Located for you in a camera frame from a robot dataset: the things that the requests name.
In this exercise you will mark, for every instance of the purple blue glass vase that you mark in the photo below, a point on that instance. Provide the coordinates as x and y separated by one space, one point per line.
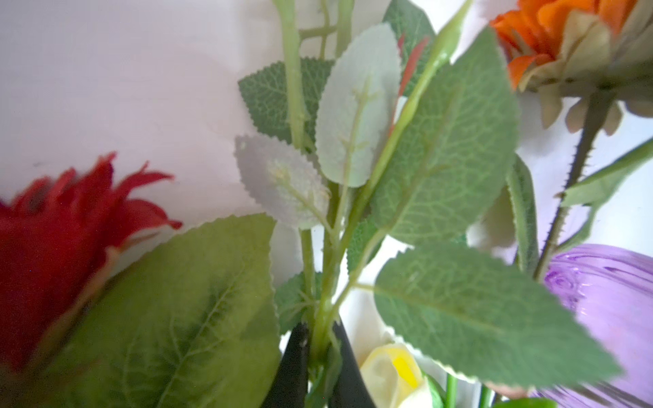
609 290

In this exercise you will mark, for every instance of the red flower stem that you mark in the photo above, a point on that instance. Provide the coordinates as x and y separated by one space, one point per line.
107 302

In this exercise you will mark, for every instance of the peach rose flower stem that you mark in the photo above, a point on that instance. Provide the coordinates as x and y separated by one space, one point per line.
386 147

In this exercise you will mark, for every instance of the white tulip bunch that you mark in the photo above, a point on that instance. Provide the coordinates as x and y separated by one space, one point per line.
396 375

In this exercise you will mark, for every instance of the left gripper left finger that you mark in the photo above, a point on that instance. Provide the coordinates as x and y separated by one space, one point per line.
290 385

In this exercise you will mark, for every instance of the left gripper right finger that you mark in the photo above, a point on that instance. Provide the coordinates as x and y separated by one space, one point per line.
350 390

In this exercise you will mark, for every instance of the orange gerbera flower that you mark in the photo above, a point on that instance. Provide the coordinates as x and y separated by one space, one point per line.
589 62

